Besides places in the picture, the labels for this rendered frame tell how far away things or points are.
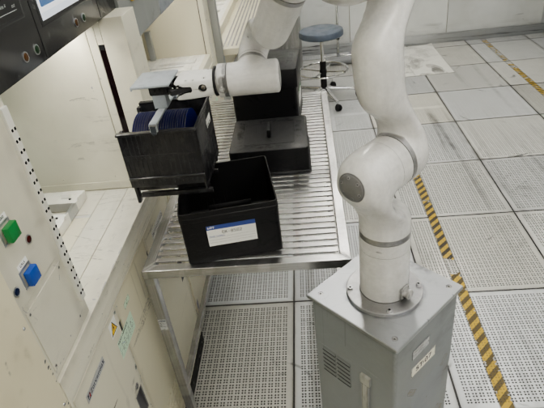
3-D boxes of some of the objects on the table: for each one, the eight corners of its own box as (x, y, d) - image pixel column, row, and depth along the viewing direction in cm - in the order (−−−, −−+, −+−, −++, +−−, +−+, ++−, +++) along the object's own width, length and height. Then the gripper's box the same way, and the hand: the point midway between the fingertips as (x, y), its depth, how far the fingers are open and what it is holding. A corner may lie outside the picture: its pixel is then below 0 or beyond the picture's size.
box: (300, 125, 218) (295, 68, 204) (235, 129, 222) (226, 74, 208) (303, 100, 241) (299, 47, 228) (244, 104, 245) (237, 53, 232)
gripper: (222, 56, 134) (155, 63, 136) (213, 76, 120) (138, 83, 122) (227, 83, 138) (161, 90, 140) (218, 106, 124) (146, 112, 126)
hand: (158, 86), depth 131 cm, fingers closed on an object, 3 cm apart
